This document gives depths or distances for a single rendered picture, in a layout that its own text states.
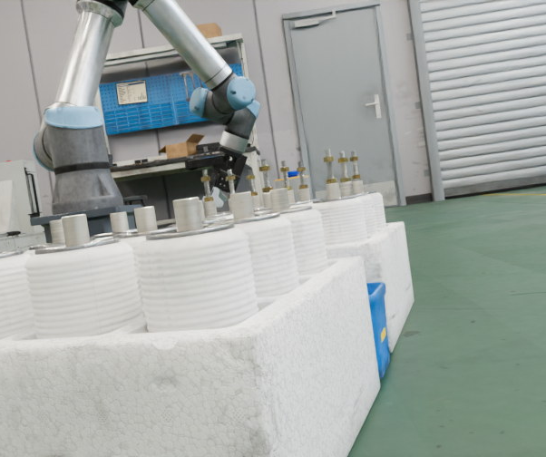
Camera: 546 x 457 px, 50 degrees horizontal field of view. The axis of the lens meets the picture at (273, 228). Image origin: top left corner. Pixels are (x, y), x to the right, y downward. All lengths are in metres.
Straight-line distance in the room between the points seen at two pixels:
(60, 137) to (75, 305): 0.81
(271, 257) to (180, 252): 0.14
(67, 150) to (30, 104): 5.50
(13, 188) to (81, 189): 3.37
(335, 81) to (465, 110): 1.36
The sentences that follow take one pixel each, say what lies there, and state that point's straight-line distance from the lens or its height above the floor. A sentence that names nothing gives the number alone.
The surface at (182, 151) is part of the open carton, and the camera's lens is 5.73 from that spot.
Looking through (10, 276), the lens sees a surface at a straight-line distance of 0.61.
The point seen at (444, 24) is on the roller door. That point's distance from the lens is 6.46.
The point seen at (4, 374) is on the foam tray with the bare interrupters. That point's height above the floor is 0.16.
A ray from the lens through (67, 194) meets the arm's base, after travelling 1.28.
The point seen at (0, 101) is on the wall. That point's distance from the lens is 6.93.
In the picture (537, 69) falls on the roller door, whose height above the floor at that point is 1.17.
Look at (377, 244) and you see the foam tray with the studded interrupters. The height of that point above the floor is 0.18.
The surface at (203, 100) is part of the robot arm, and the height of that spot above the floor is 0.55.
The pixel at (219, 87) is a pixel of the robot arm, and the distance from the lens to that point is 1.50.
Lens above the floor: 0.27
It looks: 3 degrees down
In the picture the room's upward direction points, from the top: 8 degrees counter-clockwise
